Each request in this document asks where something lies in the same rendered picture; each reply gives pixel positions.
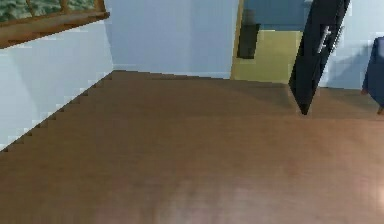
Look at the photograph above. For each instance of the dark cabinet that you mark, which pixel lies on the dark cabinet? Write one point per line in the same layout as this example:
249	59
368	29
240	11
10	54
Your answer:
248	40

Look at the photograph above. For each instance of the black room door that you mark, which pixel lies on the black room door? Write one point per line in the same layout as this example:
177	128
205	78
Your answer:
311	63

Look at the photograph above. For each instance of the wooden framed window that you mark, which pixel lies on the wooden framed window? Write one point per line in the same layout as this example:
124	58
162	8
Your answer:
50	23

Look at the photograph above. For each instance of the dark blue armchair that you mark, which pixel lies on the dark blue armchair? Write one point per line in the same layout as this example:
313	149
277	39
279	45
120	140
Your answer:
376	73

